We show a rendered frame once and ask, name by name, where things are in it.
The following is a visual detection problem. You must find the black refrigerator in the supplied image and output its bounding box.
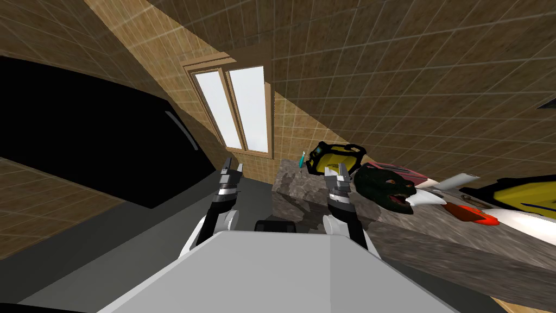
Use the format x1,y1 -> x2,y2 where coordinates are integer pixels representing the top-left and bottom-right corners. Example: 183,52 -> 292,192
0,55 -> 217,210

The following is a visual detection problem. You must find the yellow and black case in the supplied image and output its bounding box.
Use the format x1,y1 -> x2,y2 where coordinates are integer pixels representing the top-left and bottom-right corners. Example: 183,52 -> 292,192
305,141 -> 368,176

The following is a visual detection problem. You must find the white cone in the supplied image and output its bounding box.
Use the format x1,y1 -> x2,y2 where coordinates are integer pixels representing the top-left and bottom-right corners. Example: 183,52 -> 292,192
409,191 -> 447,208

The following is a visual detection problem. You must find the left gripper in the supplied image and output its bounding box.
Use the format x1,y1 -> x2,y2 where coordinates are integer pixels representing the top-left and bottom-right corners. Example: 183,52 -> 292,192
218,157 -> 244,191

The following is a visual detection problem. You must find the dark green dinosaur head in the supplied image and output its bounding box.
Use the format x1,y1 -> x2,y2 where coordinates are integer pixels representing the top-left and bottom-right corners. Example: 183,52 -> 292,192
353,164 -> 417,215

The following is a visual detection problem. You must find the wooden framed window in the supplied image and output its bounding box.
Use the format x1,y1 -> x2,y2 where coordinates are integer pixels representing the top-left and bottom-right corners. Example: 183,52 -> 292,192
180,52 -> 274,160

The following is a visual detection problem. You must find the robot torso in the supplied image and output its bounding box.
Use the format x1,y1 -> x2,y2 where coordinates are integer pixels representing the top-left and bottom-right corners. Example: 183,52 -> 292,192
96,219 -> 460,313

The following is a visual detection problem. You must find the grey curved refrigerator handle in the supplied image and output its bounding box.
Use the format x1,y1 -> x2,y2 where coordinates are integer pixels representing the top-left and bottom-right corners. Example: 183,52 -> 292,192
165,110 -> 199,152

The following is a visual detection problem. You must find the large yellow and black object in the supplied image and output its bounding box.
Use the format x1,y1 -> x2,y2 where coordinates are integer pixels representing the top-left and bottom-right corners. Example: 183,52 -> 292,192
459,175 -> 556,220

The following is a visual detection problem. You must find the red flat object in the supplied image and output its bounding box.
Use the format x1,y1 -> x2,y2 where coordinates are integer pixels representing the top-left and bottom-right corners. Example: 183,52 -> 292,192
442,202 -> 501,227

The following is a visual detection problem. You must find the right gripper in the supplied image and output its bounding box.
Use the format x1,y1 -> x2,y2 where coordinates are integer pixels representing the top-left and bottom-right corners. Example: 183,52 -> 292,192
324,162 -> 352,195

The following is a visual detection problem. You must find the white rounded object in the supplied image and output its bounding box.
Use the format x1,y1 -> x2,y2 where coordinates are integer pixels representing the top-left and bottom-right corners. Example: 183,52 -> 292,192
481,208 -> 556,247

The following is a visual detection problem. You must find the white cylinder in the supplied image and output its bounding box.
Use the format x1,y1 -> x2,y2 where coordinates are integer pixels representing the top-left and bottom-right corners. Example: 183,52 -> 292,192
432,172 -> 481,191

